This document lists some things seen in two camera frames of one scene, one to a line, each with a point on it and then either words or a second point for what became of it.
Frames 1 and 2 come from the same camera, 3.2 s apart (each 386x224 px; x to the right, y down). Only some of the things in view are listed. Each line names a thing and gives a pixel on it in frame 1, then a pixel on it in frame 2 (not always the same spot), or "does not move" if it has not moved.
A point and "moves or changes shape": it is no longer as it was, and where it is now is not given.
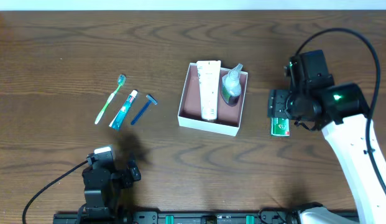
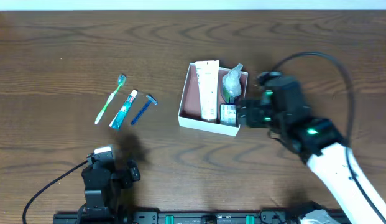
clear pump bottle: (232, 84) does not move
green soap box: (280, 127) moves or changes shape
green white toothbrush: (121, 79) does not move
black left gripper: (132, 172) does not move
